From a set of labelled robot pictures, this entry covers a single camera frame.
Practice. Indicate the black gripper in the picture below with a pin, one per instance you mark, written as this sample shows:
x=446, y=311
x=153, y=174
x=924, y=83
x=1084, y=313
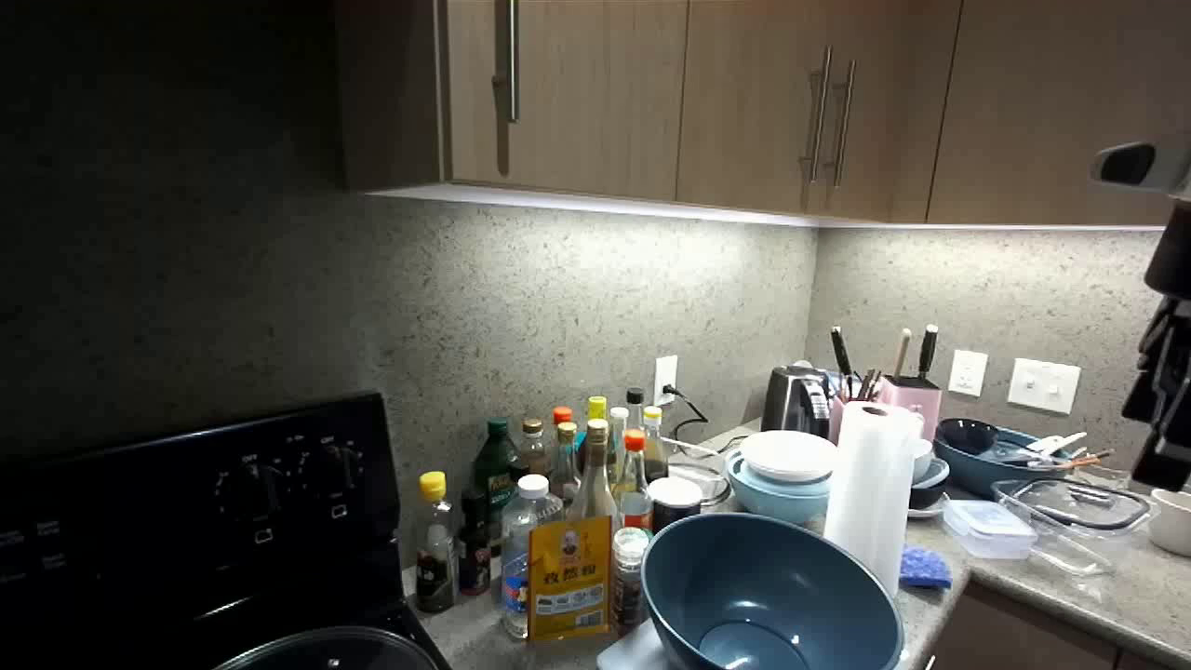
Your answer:
x=1166, y=396

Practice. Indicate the blue sponge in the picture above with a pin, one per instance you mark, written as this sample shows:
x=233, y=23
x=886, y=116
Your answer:
x=924, y=571

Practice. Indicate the white paper towel roll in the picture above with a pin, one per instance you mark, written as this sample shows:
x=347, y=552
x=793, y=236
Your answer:
x=868, y=498

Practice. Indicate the dark blue bowl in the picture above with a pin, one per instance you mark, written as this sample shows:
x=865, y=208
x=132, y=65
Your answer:
x=975, y=454

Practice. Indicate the light blue bowl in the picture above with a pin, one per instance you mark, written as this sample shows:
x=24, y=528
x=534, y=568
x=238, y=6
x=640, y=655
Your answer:
x=777, y=503

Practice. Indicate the large blue bowl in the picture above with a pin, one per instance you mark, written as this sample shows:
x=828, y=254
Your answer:
x=770, y=607

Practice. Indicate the clear glass bowl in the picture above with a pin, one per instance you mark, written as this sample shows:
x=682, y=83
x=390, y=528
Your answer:
x=700, y=472

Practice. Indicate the white kitchen utensil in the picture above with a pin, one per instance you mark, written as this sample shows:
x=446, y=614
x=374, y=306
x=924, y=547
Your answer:
x=1055, y=450

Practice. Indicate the white cup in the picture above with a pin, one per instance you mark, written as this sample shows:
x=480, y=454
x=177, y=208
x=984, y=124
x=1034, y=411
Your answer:
x=1173, y=523

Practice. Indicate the clear glass tray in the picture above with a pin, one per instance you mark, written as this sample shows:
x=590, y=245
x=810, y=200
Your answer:
x=1094, y=523

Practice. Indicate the clear plastic container lid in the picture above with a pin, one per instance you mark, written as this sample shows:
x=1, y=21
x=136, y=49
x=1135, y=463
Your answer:
x=987, y=528

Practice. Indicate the pink utensil holder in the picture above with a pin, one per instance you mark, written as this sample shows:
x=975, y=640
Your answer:
x=917, y=401

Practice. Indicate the black electric kettle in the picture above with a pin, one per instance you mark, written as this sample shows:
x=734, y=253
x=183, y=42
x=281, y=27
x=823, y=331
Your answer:
x=793, y=401

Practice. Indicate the white round lid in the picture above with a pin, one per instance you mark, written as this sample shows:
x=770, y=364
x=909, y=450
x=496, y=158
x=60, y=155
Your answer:
x=788, y=457

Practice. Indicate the white-lid dark jar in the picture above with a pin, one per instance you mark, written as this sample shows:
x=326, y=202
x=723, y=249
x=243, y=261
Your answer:
x=677, y=503

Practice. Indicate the pale-cap condiment bottle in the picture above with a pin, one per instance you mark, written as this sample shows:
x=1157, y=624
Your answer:
x=652, y=442

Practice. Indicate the black-cap condiment bottle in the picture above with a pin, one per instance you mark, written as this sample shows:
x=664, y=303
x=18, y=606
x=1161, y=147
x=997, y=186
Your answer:
x=636, y=405

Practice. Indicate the orange-cap sauce bottle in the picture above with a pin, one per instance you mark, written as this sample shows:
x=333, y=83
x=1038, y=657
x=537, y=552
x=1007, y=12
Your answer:
x=636, y=477
x=563, y=416

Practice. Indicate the small white-cap spice jar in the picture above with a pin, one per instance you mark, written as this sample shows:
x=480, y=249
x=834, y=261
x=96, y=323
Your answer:
x=630, y=579

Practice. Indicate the yellow-cap condiment bottle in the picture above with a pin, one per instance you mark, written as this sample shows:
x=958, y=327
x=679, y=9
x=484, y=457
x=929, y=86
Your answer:
x=569, y=461
x=599, y=411

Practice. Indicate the tall clear glass bottle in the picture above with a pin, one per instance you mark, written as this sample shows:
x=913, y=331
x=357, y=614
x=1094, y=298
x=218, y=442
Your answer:
x=599, y=468

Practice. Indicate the white cloth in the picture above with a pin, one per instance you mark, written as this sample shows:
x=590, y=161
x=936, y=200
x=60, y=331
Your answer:
x=626, y=648

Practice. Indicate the under-cabinet light strip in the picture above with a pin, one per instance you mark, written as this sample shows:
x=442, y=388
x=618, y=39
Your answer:
x=599, y=208

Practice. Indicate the yellow-label oil bottle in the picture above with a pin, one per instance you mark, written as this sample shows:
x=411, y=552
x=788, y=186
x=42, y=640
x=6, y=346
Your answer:
x=570, y=579

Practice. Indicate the brown-cap glass bottle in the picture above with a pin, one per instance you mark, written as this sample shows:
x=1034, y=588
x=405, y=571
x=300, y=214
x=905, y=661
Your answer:
x=534, y=450

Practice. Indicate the wooden upper cabinet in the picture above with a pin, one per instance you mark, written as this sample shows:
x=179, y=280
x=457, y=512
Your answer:
x=599, y=86

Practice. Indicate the white-cap clear bottle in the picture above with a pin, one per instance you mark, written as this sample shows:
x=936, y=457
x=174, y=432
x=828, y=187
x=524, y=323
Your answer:
x=520, y=560

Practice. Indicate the dark green glass bottle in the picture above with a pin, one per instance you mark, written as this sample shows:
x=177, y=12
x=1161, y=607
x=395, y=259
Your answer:
x=484, y=498

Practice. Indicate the yellow-cap dark sauce bottle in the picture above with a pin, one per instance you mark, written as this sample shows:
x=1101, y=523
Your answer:
x=434, y=560

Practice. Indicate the black frying pan with lid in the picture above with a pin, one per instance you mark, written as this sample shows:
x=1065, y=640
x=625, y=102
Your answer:
x=336, y=655

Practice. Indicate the black electric stove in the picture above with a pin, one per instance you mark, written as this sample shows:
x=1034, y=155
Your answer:
x=189, y=535

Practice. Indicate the wide white switch plate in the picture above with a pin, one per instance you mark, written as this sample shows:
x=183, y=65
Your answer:
x=1045, y=384

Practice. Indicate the small white switch plate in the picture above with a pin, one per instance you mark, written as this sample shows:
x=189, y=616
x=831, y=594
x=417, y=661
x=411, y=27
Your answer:
x=970, y=373

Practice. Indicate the white wall outlet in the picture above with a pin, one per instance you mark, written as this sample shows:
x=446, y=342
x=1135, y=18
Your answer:
x=667, y=373

